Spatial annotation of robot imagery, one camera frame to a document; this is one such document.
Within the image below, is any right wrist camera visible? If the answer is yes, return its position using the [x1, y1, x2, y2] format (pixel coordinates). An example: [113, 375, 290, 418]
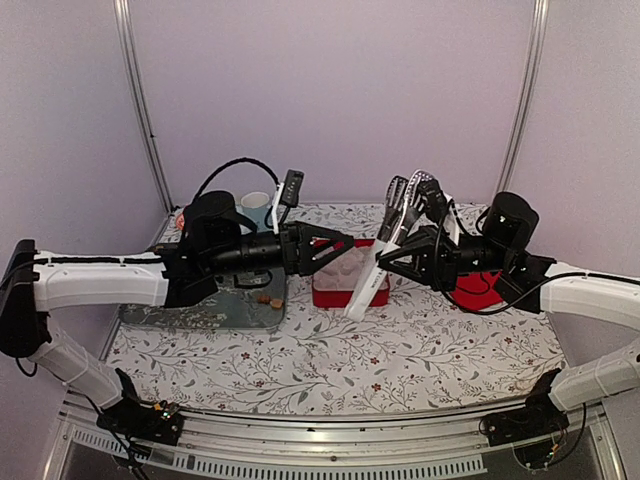
[418, 179, 448, 224]

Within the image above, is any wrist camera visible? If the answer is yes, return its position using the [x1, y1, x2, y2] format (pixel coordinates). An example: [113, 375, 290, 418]
[280, 169, 304, 208]
[418, 179, 448, 224]

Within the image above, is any light blue mug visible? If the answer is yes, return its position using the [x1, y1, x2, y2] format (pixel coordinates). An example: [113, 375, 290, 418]
[240, 192, 272, 232]

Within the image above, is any red patterned small bowl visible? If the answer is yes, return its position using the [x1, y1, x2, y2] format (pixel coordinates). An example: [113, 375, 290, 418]
[175, 209, 186, 232]

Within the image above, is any floral tablecloth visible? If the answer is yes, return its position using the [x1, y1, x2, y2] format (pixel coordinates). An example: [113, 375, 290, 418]
[98, 201, 569, 416]

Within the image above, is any left aluminium frame post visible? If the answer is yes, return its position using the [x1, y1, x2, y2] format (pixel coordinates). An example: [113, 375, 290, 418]
[113, 0, 174, 213]

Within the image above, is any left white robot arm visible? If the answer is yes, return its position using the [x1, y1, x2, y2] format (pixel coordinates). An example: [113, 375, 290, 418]
[1, 191, 354, 434]

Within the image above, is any green floral tray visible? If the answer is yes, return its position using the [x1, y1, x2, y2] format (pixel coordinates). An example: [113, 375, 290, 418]
[118, 240, 287, 329]

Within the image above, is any red box lid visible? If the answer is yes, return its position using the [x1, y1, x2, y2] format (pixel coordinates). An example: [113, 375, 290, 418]
[451, 272, 503, 311]

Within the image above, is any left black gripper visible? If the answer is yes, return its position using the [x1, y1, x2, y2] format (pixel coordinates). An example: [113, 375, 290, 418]
[208, 222, 356, 278]

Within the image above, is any aluminium frame post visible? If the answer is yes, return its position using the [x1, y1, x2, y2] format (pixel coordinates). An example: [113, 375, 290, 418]
[495, 0, 550, 193]
[113, 0, 174, 213]

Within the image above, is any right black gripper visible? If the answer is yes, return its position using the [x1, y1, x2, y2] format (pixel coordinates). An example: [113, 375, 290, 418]
[377, 224, 512, 292]

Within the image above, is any front aluminium rail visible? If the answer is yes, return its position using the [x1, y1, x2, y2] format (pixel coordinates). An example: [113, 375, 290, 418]
[43, 393, 633, 479]

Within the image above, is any white plastic box insert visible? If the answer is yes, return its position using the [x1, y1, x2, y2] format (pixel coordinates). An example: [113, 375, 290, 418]
[312, 246, 370, 291]

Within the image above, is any left black camera cable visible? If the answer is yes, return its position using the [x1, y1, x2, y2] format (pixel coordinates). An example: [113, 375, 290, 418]
[191, 157, 281, 211]

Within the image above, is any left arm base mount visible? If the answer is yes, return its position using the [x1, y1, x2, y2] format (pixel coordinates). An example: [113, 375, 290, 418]
[96, 368, 185, 446]

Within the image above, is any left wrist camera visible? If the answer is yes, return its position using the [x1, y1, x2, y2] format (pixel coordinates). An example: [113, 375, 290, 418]
[280, 169, 304, 208]

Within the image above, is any red chocolate box base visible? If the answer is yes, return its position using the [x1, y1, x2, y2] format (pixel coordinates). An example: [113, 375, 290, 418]
[311, 239, 375, 309]

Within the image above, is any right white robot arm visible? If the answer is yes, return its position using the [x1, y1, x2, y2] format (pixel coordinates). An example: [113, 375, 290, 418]
[378, 192, 639, 436]

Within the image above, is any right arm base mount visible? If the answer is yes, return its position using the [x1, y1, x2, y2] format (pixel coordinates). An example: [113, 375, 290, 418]
[478, 368, 569, 446]

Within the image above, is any right aluminium frame post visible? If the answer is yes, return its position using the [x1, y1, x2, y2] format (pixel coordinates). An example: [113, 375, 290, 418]
[495, 0, 550, 193]

